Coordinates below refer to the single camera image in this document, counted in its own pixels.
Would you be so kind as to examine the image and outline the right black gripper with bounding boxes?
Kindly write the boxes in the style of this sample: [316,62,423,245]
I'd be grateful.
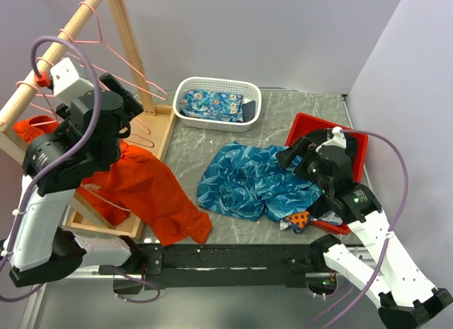
[275,135,333,195]

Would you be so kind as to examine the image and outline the pink wire hanger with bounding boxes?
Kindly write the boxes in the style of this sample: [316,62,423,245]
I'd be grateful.
[58,28,154,134]
[31,57,155,149]
[74,1,168,101]

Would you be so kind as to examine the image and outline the blue shark print shorts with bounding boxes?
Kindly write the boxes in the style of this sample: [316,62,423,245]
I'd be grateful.
[196,142,322,222]

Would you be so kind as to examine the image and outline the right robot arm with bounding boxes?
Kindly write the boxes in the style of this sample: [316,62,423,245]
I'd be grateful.
[276,137,452,328]

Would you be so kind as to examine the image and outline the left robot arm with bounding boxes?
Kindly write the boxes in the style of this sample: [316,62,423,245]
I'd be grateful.
[1,74,146,287]

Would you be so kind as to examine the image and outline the orange shorts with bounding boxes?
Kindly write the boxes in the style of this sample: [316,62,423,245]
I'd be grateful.
[12,115,213,247]

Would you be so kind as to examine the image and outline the pink hanger holding orange shorts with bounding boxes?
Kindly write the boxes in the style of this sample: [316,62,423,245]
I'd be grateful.
[15,81,61,128]

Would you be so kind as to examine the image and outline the red plastic bin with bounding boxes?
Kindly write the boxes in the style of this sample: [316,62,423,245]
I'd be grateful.
[285,112,368,235]

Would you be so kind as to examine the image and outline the black garment in bin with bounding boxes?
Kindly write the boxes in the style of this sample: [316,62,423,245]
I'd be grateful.
[305,129,358,162]

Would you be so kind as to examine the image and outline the wooden clothes rack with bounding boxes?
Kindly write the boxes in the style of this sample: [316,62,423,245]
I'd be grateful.
[1,0,176,240]

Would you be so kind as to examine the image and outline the dark blue folded cloth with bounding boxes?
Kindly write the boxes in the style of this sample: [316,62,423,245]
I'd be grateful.
[242,100,256,122]

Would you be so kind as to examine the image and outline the white plastic basket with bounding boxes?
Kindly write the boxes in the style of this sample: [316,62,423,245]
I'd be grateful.
[173,76,262,133]

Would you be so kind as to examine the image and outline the blue floral cloth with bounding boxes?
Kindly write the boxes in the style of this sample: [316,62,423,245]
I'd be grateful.
[178,89,243,122]

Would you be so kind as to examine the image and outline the pink wire hanger top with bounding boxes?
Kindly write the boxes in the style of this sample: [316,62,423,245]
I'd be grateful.
[74,1,168,101]

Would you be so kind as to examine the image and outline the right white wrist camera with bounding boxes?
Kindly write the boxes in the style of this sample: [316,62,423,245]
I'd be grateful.
[316,127,347,153]

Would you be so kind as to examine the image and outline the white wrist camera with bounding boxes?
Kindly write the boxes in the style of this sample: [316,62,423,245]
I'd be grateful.
[35,57,94,107]
[316,127,347,153]

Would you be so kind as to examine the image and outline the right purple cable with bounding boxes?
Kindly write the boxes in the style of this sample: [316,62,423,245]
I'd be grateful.
[304,129,408,329]

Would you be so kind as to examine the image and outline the purple cable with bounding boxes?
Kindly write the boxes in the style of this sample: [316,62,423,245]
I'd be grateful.
[0,36,162,304]
[304,129,408,329]

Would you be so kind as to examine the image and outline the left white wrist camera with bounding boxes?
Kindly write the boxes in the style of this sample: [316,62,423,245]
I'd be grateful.
[35,57,94,107]

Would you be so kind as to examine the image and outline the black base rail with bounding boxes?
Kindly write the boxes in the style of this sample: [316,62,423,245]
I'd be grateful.
[119,244,336,289]

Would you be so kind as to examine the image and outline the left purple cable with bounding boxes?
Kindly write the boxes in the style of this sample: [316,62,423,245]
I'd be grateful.
[0,36,162,304]

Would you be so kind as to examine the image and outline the aluminium frame rail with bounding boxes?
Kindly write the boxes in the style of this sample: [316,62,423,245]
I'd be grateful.
[19,265,124,329]

